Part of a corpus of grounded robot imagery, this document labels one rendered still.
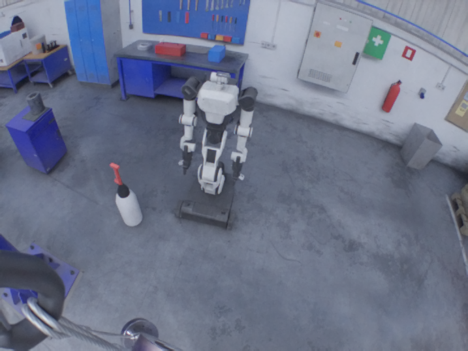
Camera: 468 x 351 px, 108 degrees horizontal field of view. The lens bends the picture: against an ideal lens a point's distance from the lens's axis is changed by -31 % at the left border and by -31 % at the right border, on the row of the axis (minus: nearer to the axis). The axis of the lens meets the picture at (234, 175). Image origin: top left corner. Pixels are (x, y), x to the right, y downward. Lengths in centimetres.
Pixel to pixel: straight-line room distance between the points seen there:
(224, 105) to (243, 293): 158
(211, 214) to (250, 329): 112
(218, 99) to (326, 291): 196
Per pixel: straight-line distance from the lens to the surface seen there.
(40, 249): 288
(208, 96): 172
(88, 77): 523
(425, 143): 443
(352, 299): 265
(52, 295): 24
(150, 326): 132
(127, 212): 240
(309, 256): 260
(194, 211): 241
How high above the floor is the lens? 219
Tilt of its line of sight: 47 degrees down
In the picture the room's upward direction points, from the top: 10 degrees clockwise
